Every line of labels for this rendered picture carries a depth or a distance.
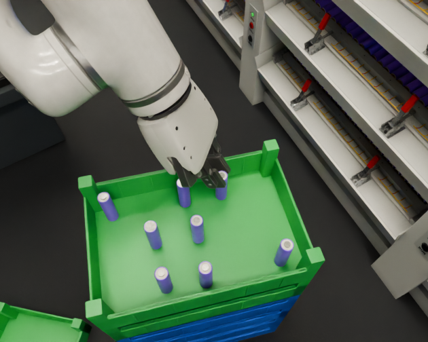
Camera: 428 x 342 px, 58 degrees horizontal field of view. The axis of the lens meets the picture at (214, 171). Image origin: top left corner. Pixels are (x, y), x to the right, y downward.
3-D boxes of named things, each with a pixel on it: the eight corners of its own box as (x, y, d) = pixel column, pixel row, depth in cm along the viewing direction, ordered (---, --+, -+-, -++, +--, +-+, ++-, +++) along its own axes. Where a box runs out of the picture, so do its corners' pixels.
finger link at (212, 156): (199, 129, 56) (217, 157, 61) (192, 146, 55) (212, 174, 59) (218, 128, 55) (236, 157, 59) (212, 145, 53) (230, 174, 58)
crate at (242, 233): (102, 332, 51) (85, 319, 45) (92, 202, 62) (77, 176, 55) (312, 279, 55) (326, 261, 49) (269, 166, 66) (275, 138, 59)
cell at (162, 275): (161, 295, 54) (155, 281, 48) (159, 282, 55) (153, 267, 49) (174, 292, 54) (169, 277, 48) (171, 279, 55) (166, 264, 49)
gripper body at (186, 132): (148, 64, 50) (187, 123, 57) (115, 123, 44) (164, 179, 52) (198, 55, 46) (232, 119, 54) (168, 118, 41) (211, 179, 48)
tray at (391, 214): (392, 246, 88) (403, 229, 76) (259, 78, 117) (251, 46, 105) (469, 201, 88) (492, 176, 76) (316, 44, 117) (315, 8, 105)
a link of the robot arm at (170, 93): (135, 54, 48) (148, 72, 50) (105, 105, 44) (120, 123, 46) (191, 43, 44) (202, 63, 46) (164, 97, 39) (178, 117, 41)
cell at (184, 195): (175, 178, 56) (179, 199, 62) (177, 188, 55) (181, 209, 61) (187, 176, 57) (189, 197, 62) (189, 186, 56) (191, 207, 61)
